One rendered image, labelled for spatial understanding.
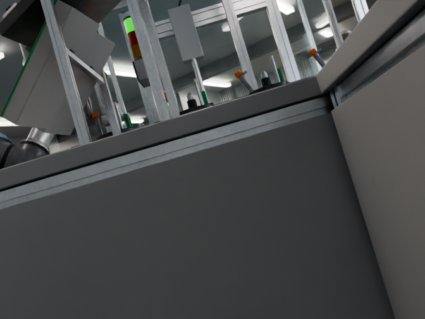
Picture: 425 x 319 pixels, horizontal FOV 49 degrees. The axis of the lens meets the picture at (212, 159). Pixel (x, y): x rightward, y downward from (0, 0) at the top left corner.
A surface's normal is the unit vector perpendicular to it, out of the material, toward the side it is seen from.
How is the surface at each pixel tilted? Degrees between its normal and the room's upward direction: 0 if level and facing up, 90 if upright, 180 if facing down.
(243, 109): 90
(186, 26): 90
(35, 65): 90
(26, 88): 90
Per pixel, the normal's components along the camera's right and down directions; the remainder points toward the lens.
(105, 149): -0.04, -0.05
